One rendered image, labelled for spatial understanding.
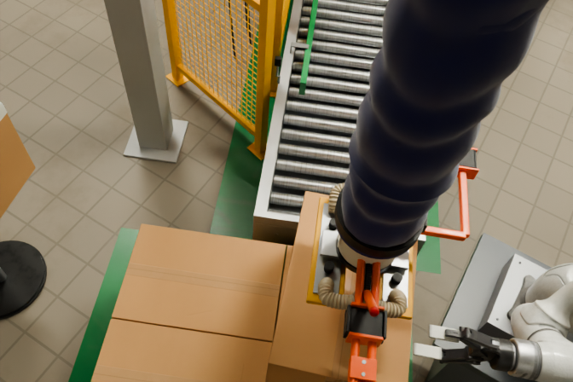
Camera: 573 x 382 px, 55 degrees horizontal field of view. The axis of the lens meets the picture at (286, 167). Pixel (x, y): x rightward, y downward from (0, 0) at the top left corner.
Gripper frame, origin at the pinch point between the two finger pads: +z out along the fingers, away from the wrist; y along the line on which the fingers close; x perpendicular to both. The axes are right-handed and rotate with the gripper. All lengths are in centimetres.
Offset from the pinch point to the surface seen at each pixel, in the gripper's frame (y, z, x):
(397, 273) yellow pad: 8.1, 5.7, 20.7
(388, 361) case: 28.7, 2.8, 2.7
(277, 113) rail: 63, 53, 118
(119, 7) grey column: 24, 124, 127
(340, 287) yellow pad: 11.1, 20.7, 14.8
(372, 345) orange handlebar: -0.9, 13.0, -3.8
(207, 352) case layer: 69, 59, 7
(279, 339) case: 28.7, 34.9, 3.3
